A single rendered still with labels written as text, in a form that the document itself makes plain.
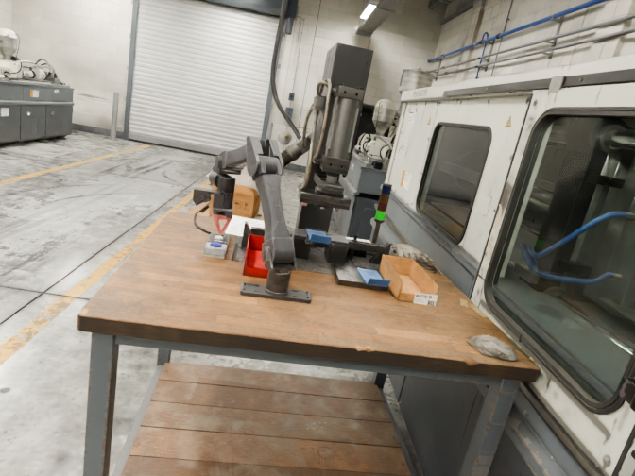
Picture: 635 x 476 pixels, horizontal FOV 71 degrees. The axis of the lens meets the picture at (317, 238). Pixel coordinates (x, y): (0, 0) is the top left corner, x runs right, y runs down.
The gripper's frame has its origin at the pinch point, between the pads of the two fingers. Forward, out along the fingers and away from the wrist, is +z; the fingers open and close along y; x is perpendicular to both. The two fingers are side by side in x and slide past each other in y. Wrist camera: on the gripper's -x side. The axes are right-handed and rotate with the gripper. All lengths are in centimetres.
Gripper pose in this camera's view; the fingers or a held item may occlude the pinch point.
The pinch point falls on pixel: (220, 231)
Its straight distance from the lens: 162.6
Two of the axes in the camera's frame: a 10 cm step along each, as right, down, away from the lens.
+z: -1.8, 9.5, 2.6
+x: 9.8, 1.4, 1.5
